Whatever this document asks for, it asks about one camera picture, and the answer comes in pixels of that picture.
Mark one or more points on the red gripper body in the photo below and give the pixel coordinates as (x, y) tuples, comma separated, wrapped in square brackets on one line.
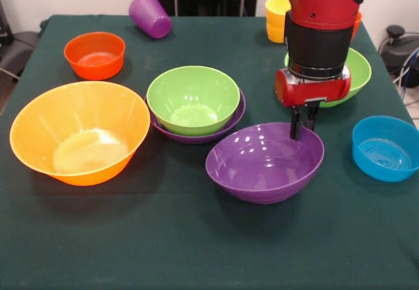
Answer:
[(311, 92)]

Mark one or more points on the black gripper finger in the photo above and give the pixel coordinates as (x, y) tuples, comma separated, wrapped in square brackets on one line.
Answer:
[(296, 129), (311, 119)]

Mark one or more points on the purple bowl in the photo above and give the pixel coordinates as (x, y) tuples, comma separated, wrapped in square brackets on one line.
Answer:
[(196, 140), (262, 178)]

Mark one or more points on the green bowl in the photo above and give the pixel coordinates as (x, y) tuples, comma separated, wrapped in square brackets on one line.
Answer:
[(193, 90), (360, 74)]

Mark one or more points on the purple cup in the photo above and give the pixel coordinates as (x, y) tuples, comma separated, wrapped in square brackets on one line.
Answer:
[(150, 16)]

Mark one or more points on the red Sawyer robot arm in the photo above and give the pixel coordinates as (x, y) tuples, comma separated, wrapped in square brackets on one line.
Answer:
[(320, 8)]

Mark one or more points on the yellow cup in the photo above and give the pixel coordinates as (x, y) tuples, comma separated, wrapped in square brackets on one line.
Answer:
[(276, 8), (275, 34)]

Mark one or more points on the red orange cup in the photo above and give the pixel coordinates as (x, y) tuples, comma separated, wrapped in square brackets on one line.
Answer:
[(357, 25)]

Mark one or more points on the small blue bowl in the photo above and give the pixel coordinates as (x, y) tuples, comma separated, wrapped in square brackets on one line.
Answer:
[(383, 165)]

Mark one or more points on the dark green tablecloth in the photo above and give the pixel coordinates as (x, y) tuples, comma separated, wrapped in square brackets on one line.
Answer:
[(203, 237)]

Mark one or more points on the small red bowl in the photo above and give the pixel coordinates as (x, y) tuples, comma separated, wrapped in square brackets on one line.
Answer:
[(95, 64)]

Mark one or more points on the large orange bowl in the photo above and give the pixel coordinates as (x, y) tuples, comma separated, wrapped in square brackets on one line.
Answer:
[(42, 123)]

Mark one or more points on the black device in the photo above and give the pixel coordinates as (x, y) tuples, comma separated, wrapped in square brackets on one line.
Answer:
[(5, 25)]

